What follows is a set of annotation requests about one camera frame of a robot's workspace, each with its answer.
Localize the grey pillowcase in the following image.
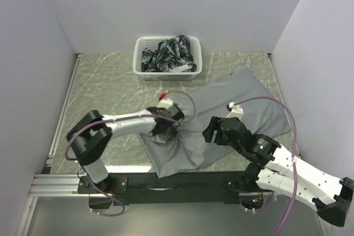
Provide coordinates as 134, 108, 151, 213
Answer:
139, 66, 291, 177

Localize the dark patterned cloth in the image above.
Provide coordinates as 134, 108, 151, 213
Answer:
140, 35, 197, 72

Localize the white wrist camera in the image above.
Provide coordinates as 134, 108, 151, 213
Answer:
226, 102, 244, 119
157, 93, 174, 109

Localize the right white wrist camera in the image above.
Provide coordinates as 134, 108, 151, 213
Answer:
226, 102, 244, 119

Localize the white plastic basket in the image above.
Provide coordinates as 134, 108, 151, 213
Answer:
133, 35, 202, 81

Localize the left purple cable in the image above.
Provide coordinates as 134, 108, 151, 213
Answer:
65, 91, 197, 217

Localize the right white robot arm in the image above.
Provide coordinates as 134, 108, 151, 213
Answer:
202, 116, 353, 227

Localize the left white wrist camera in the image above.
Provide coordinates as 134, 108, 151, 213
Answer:
157, 93, 174, 109

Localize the black base beam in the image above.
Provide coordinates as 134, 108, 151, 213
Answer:
77, 171, 277, 209

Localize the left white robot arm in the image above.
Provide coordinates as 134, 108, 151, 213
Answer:
66, 102, 185, 193

